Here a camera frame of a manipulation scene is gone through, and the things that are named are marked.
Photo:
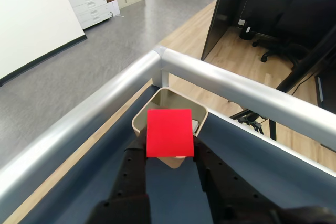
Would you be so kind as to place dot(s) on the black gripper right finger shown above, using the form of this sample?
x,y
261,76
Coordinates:
x,y
231,192

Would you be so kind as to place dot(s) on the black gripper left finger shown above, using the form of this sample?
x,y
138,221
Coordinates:
x,y
131,176

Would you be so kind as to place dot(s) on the red cube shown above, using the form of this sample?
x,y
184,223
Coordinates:
x,y
170,132

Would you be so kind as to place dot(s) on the beige rounded box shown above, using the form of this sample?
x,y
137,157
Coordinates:
x,y
164,99

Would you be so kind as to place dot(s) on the white cardboard box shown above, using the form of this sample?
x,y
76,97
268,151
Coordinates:
x,y
114,7

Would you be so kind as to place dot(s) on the dark grey table mat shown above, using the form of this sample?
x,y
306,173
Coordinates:
x,y
173,197

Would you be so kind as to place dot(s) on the white crumpled tissue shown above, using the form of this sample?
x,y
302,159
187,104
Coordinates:
x,y
195,127

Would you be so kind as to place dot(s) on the black stand with legs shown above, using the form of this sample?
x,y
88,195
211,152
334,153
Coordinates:
x,y
252,120

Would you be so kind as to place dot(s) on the small black waste bin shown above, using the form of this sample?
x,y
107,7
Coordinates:
x,y
247,33

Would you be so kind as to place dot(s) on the black desk partition panel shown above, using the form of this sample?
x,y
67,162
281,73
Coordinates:
x,y
218,19

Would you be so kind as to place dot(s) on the white office copier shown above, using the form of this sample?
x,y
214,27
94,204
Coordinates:
x,y
89,1

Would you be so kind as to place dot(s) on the white partition board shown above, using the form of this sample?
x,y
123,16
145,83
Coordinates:
x,y
34,16

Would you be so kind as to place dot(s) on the black office chair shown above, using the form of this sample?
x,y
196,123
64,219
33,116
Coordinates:
x,y
302,16

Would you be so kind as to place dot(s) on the silver table edge frame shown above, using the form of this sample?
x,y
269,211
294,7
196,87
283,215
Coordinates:
x,y
262,140

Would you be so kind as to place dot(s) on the silver aluminium rail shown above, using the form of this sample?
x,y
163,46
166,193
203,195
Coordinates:
x,y
236,82
92,106

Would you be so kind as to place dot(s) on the silver aluminium post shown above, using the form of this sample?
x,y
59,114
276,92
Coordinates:
x,y
160,78

